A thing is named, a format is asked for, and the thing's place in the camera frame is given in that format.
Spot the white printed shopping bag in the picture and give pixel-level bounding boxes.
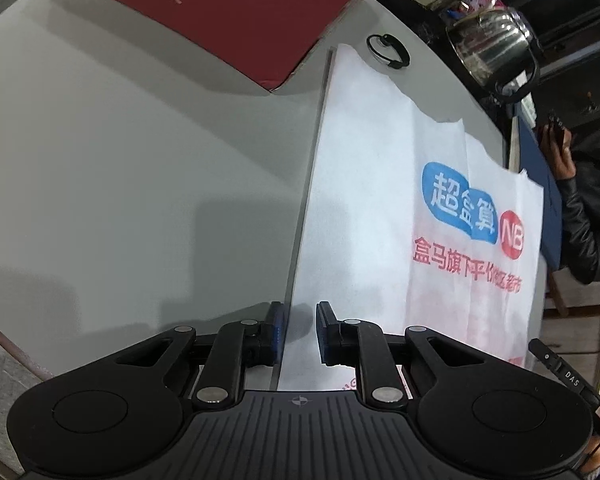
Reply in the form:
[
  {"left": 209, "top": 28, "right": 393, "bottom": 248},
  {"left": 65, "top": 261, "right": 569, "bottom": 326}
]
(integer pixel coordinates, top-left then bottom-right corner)
[{"left": 278, "top": 44, "right": 543, "bottom": 391}]

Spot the wooden chair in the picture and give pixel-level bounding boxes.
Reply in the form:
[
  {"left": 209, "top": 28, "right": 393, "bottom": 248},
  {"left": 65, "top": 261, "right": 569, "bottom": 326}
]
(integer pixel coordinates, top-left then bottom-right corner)
[{"left": 543, "top": 269, "right": 600, "bottom": 318}]

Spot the person in black jacket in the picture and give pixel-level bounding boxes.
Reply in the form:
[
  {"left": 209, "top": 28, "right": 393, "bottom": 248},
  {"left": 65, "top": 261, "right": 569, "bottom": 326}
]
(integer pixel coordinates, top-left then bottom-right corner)
[{"left": 539, "top": 116, "right": 600, "bottom": 285}]

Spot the dark blue cloth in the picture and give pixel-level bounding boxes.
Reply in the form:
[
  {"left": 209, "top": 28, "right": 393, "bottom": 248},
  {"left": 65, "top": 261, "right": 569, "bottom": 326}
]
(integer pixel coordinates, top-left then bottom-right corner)
[{"left": 508, "top": 103, "right": 562, "bottom": 272}]

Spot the red cardboard box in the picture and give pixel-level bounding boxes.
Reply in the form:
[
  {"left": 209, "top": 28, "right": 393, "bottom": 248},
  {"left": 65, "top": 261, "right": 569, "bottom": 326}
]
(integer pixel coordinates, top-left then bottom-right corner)
[{"left": 54, "top": 0, "right": 413, "bottom": 92}]

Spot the stainless steel kettle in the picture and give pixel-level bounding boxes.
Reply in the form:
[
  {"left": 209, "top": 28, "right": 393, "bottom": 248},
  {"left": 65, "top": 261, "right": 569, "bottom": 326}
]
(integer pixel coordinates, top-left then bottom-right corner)
[{"left": 446, "top": 6, "right": 541, "bottom": 104}]

